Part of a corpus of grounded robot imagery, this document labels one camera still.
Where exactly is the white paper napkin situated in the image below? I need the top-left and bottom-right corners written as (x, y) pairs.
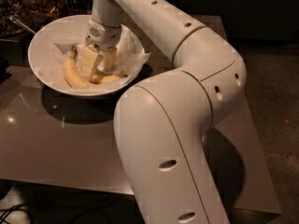
top-left (37, 28), bottom-right (150, 93)

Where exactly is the black object at left edge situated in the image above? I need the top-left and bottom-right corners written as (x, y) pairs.
top-left (0, 56), bottom-right (11, 83)

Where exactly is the yellow banana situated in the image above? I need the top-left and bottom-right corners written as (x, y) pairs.
top-left (91, 71), bottom-right (126, 84)
top-left (62, 47), bottom-right (91, 88)

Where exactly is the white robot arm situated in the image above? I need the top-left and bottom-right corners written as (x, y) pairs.
top-left (88, 0), bottom-right (247, 224)

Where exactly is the glass bowl of nuts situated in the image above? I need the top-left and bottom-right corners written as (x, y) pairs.
top-left (0, 0), bottom-right (34, 37)

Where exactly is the black wire cup holder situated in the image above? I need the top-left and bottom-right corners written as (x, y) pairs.
top-left (64, 0), bottom-right (92, 17)

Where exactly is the white ceramic bowl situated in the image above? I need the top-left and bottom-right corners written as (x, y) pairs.
top-left (28, 15), bottom-right (145, 97)

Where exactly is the glass jar of snacks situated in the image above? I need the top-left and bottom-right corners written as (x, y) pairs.
top-left (25, 0), bottom-right (65, 21)

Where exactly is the black floor cable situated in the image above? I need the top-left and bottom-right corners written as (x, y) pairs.
top-left (0, 203), bottom-right (32, 224)

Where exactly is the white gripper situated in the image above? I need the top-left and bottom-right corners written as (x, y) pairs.
top-left (80, 19), bottom-right (122, 81)

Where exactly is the metal spoon handle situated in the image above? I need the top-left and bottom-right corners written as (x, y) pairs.
top-left (9, 15), bottom-right (36, 35)

